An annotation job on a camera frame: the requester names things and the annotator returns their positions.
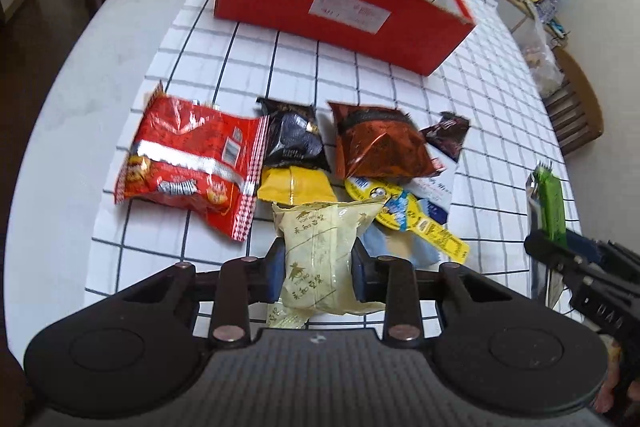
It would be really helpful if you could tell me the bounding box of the green stick snack packet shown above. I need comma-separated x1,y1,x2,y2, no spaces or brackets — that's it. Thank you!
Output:
525,162,566,246

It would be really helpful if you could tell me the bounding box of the light blue snack packet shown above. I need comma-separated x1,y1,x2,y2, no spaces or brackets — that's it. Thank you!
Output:
360,222,440,269

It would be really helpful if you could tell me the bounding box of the yellow long snack packet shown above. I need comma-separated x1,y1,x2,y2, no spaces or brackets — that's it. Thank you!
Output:
345,178,470,265

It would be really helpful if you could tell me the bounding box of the pale yellow pastry packet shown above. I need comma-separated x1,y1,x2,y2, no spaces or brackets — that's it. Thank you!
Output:
267,200,385,329

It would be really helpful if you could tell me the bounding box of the white blue snack packet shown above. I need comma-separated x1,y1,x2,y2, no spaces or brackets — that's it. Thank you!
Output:
402,144,458,225

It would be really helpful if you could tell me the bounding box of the copper brown snack bag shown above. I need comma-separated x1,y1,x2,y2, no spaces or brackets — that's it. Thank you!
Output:
329,102,436,179

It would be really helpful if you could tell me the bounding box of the large red snack bag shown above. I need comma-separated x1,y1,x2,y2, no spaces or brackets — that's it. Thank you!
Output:
114,83,269,242

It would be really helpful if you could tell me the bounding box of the dark brown chocolate packet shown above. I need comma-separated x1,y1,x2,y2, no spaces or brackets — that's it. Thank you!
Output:
421,112,470,162

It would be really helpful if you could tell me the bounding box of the black sesame snack packet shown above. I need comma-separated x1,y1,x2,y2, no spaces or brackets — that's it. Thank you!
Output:
256,96,331,172

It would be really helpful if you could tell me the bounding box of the person's right hand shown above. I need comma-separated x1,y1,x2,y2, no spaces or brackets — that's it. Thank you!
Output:
593,335,639,426

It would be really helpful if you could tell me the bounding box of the wooden chair right side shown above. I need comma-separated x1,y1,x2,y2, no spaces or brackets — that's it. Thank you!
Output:
542,48,604,157

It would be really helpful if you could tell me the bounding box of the checkered white tablecloth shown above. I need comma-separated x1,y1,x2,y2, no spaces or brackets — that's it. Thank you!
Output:
84,0,584,343

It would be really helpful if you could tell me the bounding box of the clear plastic bag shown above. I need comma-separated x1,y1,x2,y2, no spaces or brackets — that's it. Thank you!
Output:
514,16,564,98

